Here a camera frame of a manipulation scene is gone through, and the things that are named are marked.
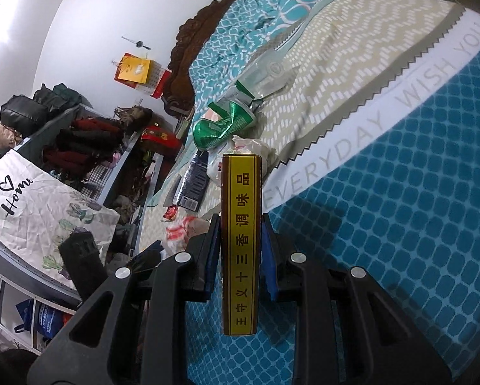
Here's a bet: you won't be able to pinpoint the yellow seasoning box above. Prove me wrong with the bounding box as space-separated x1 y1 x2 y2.
221 156 262 336

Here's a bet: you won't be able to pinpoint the white plastic bag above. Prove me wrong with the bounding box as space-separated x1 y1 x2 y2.
207 136 275 187

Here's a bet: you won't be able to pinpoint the red white snack wrapper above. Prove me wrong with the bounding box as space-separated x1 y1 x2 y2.
161 205 210 255

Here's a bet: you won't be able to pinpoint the dark blue carton box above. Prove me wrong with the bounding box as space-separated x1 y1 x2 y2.
174 150 209 212

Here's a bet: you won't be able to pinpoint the red gift box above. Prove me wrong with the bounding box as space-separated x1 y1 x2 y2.
141 125 181 157

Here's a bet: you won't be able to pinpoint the crushed green can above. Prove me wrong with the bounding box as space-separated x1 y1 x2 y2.
193 99 257 150

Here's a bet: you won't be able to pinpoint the open shelf with clothes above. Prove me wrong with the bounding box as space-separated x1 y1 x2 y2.
16 105 164 225

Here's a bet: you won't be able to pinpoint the carved dark wood headboard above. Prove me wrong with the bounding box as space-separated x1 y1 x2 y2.
162 0 236 119

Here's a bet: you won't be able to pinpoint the white storage cubby cabinet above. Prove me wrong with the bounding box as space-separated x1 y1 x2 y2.
0 242 81 355

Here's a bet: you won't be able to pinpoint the blue patterned bed quilt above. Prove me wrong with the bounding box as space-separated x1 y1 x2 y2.
137 0 480 385

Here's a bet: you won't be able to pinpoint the white home cactus cloth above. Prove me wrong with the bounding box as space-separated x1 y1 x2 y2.
0 150 120 288

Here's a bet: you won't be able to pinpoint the clear plastic bottle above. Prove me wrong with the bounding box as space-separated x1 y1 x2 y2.
235 50 296 100

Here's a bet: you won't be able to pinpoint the black bags on shelf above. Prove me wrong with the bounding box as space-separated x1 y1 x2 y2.
0 82 83 137

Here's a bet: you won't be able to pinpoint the teal patterned blanket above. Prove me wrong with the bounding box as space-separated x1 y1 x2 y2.
189 0 319 120

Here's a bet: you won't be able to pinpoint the yellow red wall calendar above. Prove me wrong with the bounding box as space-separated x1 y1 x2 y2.
113 52 171 99

